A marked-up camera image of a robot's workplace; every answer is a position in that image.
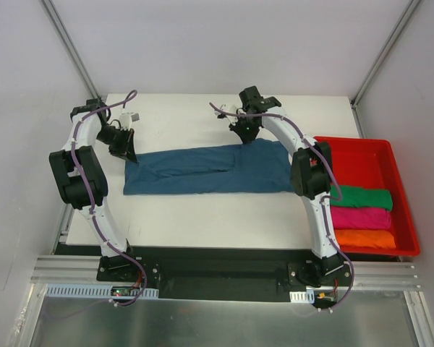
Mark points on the green rolled t shirt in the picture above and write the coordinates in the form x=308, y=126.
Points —
x=358, y=197

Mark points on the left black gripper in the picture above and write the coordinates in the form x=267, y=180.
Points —
x=121, y=141

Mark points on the right slotted cable duct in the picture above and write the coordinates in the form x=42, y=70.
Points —
x=302, y=297

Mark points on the aluminium frame post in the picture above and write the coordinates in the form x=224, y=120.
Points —
x=391, y=41
x=65, y=38

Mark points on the pink rolled t shirt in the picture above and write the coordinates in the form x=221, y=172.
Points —
x=366, y=218

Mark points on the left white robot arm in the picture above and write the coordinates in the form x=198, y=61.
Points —
x=82, y=183

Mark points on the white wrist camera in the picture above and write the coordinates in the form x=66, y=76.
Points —
x=225, y=111
x=126, y=120

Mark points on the left slotted cable duct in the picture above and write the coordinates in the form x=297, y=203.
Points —
x=85, y=291

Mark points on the blue t shirt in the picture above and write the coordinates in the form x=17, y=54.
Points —
x=259, y=167

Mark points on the orange rolled t shirt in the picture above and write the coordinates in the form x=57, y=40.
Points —
x=363, y=238

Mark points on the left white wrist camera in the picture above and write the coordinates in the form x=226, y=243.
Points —
x=126, y=120

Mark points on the right aluminium frame post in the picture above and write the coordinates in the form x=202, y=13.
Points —
x=391, y=41

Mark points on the left aluminium frame post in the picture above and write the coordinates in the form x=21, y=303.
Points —
x=65, y=38

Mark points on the red plastic bin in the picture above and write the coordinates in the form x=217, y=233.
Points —
x=370, y=164

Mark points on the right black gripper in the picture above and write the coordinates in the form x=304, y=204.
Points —
x=246, y=129

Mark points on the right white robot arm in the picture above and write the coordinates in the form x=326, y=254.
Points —
x=311, y=176

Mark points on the slotted cable duct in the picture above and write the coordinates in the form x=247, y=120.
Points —
x=85, y=291
x=302, y=297

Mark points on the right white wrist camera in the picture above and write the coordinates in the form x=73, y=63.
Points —
x=225, y=111

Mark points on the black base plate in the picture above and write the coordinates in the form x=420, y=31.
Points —
x=258, y=275

